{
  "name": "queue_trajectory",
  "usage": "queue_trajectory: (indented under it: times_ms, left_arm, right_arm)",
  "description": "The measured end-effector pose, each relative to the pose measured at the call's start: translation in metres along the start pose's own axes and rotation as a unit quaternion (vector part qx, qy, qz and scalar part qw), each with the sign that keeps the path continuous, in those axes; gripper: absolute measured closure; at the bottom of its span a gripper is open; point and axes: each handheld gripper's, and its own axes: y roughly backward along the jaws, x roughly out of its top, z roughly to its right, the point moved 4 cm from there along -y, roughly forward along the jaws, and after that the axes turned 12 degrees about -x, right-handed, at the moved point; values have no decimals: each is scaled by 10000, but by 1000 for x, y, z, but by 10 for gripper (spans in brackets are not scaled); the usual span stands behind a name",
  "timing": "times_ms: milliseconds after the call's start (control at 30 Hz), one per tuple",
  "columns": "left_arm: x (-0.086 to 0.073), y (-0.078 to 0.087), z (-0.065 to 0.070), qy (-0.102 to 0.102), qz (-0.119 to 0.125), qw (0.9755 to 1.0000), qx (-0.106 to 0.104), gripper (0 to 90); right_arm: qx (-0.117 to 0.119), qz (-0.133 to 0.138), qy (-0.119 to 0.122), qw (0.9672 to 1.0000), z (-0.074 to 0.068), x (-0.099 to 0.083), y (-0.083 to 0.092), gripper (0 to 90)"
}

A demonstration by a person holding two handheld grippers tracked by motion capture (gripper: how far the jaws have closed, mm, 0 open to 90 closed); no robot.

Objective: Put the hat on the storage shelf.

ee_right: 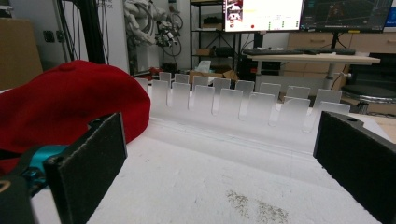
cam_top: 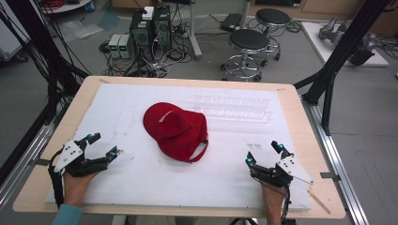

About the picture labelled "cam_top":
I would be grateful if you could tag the grey metal desk leg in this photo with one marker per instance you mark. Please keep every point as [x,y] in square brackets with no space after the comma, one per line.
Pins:
[194,34]

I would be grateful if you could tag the white foam mat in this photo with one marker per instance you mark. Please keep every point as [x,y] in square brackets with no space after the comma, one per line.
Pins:
[187,184]

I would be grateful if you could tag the person's right hand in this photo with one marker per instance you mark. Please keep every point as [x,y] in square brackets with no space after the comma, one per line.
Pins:
[272,198]

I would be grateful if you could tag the grey robot part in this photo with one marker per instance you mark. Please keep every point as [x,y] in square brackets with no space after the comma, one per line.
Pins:
[334,31]

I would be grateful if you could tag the black computer tower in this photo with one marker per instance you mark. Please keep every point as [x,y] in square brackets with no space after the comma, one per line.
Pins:
[162,29]
[141,36]

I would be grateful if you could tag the small black round stool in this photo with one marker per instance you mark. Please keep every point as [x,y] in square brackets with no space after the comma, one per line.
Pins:
[272,16]

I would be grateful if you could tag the grey tape strip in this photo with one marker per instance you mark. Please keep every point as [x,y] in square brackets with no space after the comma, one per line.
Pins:
[40,162]
[330,176]

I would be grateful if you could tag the white round table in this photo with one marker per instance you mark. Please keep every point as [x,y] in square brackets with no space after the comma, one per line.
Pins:
[65,5]

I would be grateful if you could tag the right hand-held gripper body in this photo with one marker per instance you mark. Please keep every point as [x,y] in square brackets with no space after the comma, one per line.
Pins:
[291,170]

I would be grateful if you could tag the aluminium rail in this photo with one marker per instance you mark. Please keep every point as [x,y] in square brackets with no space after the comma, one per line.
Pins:
[338,162]
[22,162]

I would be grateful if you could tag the red baseball cap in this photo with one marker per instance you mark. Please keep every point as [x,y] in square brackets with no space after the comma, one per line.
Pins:
[178,131]

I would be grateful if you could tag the black metal frame stand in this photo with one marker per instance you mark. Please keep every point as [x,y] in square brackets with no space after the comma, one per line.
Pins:
[40,47]
[341,53]

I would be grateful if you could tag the clear acrylic rack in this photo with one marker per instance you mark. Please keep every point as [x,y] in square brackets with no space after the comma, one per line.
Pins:
[233,109]

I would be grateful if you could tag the person's left hand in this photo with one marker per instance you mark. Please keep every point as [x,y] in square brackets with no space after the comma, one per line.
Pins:
[78,189]

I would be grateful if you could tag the white power supply unit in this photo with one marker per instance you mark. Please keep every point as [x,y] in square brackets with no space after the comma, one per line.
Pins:
[125,46]
[114,45]

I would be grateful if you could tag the black flat box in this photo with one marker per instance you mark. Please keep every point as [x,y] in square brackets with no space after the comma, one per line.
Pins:
[231,22]

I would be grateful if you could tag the thin wooden stick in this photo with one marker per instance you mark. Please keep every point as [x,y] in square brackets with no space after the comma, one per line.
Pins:
[319,202]

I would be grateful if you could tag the white box on tower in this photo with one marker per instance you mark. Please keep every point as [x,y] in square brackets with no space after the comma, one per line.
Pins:
[148,13]

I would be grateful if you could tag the large black round stool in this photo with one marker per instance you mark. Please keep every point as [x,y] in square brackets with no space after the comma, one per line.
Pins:
[248,40]

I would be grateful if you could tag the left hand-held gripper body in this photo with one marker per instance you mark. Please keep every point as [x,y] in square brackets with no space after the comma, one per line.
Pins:
[70,156]

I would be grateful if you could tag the white platform board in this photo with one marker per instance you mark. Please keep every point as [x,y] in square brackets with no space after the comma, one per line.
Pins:
[316,40]

